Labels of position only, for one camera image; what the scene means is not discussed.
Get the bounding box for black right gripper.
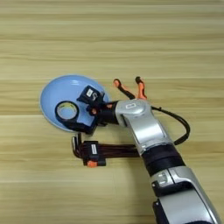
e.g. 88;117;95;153
61;92;121;136

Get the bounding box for black tape roll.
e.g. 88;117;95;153
54;100;80;123

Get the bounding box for light blue round plate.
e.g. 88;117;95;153
39;74;112;133

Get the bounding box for orange black needle-nose pliers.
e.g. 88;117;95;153
113;76;148;102

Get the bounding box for black hex key set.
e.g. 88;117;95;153
71;132;141;168

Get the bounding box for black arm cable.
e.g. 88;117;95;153
150;106;192;146

